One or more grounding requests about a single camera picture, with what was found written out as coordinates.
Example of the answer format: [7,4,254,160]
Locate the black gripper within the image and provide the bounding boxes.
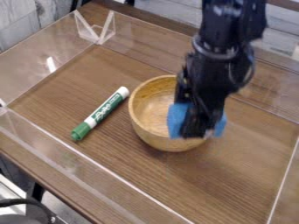
[173,36,254,138]

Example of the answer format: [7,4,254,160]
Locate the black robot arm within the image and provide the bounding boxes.
[166,0,266,138]

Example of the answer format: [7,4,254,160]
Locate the green white marker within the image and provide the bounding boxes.
[70,87,129,141]

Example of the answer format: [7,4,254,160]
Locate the black cable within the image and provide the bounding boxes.
[0,199,57,224]

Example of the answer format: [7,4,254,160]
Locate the brown wooden bowl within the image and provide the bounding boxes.
[128,74,205,152]

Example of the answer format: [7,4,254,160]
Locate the clear acrylic tray walls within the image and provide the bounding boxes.
[0,0,299,224]

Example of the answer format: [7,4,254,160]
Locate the blue block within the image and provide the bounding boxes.
[166,103,226,139]

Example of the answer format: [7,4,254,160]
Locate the clear acrylic corner bracket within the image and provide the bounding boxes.
[73,10,116,46]

